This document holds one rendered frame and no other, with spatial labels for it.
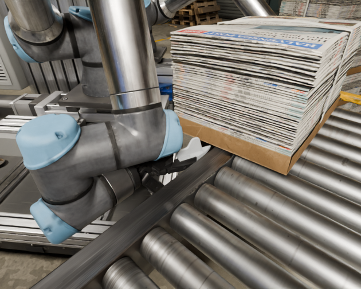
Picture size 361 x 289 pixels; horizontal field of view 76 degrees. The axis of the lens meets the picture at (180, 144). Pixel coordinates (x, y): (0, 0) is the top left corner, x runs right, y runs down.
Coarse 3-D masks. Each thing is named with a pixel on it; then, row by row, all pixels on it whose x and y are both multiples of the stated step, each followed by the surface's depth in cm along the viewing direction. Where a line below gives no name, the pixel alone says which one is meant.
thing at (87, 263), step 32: (224, 160) 49; (160, 192) 41; (192, 192) 42; (128, 224) 36; (160, 224) 37; (96, 256) 32; (128, 256) 34; (32, 288) 29; (64, 288) 29; (96, 288) 31
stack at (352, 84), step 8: (360, 40) 139; (360, 48) 143; (360, 56) 147; (352, 64) 147; (360, 64) 152; (360, 72) 157; (344, 80) 152; (352, 80) 157; (360, 80) 163; (344, 88) 158; (352, 88) 163; (344, 104) 169; (208, 144) 154
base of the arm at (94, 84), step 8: (88, 64) 67; (96, 64) 67; (88, 72) 68; (96, 72) 68; (88, 80) 69; (96, 80) 68; (104, 80) 69; (88, 88) 70; (96, 88) 69; (104, 88) 69; (96, 96) 70; (104, 96) 70
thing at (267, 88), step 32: (192, 32) 45; (224, 32) 43; (256, 32) 43; (288, 32) 42; (320, 32) 42; (192, 64) 47; (224, 64) 42; (256, 64) 38; (288, 64) 35; (320, 64) 32; (192, 96) 51; (224, 96) 45; (256, 96) 41; (288, 96) 37; (320, 96) 43; (224, 128) 48; (256, 128) 44; (288, 128) 40
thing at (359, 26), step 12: (276, 24) 53; (288, 24) 52; (300, 24) 51; (312, 24) 51; (336, 24) 49; (348, 24) 49; (360, 24) 49; (360, 36) 54; (348, 48) 46; (348, 60) 53; (336, 84) 55; (336, 96) 61
